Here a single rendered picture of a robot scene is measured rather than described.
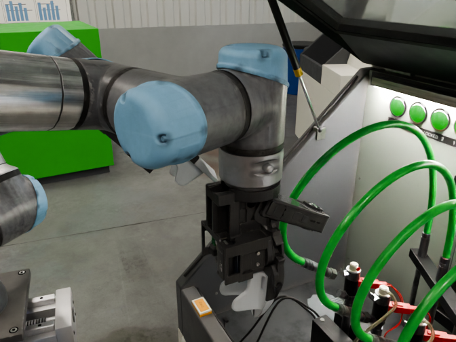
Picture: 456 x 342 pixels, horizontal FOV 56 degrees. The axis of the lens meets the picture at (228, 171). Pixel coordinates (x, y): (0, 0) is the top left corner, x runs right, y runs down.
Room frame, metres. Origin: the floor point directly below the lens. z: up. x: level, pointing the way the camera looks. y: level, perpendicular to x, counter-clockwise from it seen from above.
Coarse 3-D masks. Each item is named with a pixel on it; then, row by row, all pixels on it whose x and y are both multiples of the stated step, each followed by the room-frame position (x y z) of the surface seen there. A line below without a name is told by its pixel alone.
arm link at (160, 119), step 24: (144, 72) 0.43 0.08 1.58; (216, 72) 0.43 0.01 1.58; (120, 96) 0.37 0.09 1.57; (144, 96) 0.35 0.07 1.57; (168, 96) 0.36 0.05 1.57; (192, 96) 0.37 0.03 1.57; (216, 96) 0.39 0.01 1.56; (240, 96) 0.40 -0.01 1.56; (120, 120) 0.37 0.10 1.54; (144, 120) 0.34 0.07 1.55; (168, 120) 0.34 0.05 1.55; (192, 120) 0.35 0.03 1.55; (216, 120) 0.37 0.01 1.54; (240, 120) 0.40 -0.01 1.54; (120, 144) 0.37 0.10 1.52; (144, 144) 0.35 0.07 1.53; (168, 144) 0.34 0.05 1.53; (192, 144) 0.35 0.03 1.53; (216, 144) 0.38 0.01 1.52
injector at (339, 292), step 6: (348, 270) 0.71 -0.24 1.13; (360, 270) 0.71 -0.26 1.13; (348, 276) 0.70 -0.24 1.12; (354, 276) 0.70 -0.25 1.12; (348, 282) 0.70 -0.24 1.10; (354, 282) 0.70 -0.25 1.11; (348, 288) 0.70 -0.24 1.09; (354, 288) 0.70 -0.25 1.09; (342, 294) 0.69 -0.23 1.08; (348, 294) 0.70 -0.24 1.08; (354, 294) 0.70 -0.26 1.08; (348, 300) 0.70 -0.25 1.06; (348, 306) 0.70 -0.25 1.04; (342, 318) 0.71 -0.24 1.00; (348, 318) 0.70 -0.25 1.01; (342, 324) 0.71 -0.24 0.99; (348, 324) 0.70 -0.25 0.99; (348, 330) 0.71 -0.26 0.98
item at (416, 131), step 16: (368, 128) 0.70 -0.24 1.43; (384, 128) 0.72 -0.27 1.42; (416, 128) 0.75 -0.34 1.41; (336, 144) 0.68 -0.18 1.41; (320, 160) 0.66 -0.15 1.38; (432, 160) 0.78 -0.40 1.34; (304, 176) 0.65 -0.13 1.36; (432, 176) 0.79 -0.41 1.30; (432, 192) 0.79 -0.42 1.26; (288, 256) 0.64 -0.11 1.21
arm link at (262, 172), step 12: (228, 156) 0.44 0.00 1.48; (240, 156) 0.43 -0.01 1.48; (264, 156) 0.43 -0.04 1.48; (276, 156) 0.44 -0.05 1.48; (228, 168) 0.44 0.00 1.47; (240, 168) 0.43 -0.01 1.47; (252, 168) 0.43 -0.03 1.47; (264, 168) 0.43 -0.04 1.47; (276, 168) 0.44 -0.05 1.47; (228, 180) 0.44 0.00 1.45; (240, 180) 0.43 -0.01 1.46; (252, 180) 0.43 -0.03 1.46; (264, 180) 0.43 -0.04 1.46; (276, 180) 0.44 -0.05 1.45
